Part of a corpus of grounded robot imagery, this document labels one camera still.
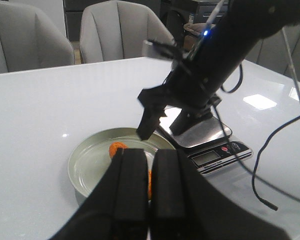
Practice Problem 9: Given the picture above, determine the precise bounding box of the orange corn cob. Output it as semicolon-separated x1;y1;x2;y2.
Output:
108;141;152;201

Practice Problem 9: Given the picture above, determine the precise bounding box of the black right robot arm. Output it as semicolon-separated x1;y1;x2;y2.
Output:
136;0;300;140

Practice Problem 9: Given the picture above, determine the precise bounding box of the beige cushion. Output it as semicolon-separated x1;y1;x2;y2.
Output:
183;23;207;36

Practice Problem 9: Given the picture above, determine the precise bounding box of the grey upholstered chair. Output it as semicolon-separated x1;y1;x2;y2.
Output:
79;0;175;64
0;0;75;74

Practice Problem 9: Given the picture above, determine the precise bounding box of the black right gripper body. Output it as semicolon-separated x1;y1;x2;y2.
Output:
137;59;222;118

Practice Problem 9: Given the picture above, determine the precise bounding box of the digital kitchen scale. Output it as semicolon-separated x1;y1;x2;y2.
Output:
157;106;253;176

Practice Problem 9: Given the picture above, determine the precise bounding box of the right grey upholstered chair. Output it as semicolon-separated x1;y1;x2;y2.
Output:
79;0;175;64

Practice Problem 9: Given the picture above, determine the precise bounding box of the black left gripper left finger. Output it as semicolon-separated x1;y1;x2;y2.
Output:
52;148;148;240

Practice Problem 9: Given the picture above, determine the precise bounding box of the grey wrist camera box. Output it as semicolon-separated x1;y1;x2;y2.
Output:
141;40;183;61

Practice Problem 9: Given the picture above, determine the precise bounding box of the light green plate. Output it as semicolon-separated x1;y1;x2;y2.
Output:
67;127;175;205

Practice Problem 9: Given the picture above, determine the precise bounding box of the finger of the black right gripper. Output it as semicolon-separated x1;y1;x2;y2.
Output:
169;109;212;136
136;107;163;140

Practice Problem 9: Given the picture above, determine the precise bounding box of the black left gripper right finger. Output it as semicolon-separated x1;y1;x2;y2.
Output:
150;149;290;240

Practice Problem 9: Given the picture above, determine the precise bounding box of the left grey upholstered chair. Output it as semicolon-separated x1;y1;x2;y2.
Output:
0;0;75;74

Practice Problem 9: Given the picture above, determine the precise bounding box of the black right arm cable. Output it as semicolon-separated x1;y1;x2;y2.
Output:
209;27;300;211

